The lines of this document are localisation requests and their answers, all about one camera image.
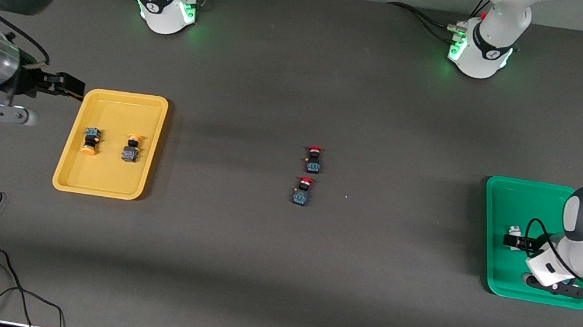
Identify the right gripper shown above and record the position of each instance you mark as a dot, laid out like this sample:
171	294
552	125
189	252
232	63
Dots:
30	82

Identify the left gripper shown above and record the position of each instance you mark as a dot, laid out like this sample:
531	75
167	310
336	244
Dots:
528	245

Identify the white orange connector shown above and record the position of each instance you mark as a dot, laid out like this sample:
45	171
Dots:
515	230

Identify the yellow push button switch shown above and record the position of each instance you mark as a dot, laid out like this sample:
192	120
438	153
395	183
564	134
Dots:
91	139
130	154

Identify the green plastic tray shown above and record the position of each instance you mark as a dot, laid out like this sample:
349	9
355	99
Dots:
497	210

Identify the yellow plastic tray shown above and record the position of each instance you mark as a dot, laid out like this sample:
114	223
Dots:
106	174

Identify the red push button switch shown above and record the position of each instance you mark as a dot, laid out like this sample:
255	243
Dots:
314	164
301	196

